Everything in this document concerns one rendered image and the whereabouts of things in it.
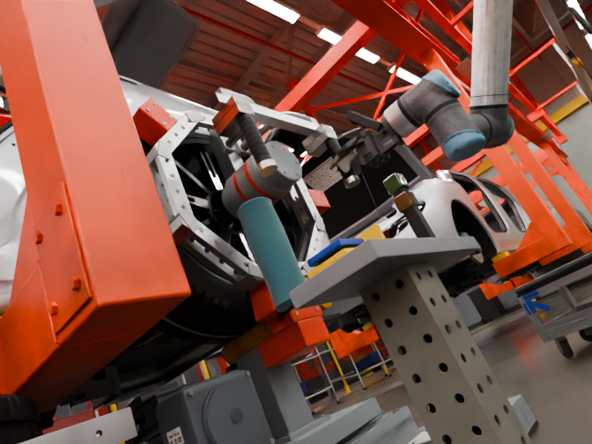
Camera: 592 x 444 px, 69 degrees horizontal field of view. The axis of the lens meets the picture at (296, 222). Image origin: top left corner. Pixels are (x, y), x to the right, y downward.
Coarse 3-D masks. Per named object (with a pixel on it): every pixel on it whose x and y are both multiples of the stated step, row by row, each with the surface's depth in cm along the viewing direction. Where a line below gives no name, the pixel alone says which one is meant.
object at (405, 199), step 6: (402, 192) 98; (408, 192) 98; (396, 198) 98; (402, 198) 98; (408, 198) 97; (414, 198) 98; (396, 204) 98; (402, 204) 98; (408, 204) 97; (414, 204) 97; (402, 210) 98
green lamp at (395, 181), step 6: (396, 174) 99; (402, 174) 101; (384, 180) 101; (390, 180) 100; (396, 180) 99; (402, 180) 99; (390, 186) 100; (396, 186) 99; (402, 186) 98; (408, 186) 100; (390, 192) 100
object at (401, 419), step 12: (408, 408) 119; (372, 420) 117; (384, 420) 110; (396, 420) 113; (408, 420) 116; (360, 432) 110; (372, 432) 104; (384, 432) 107; (396, 432) 110; (408, 432) 114
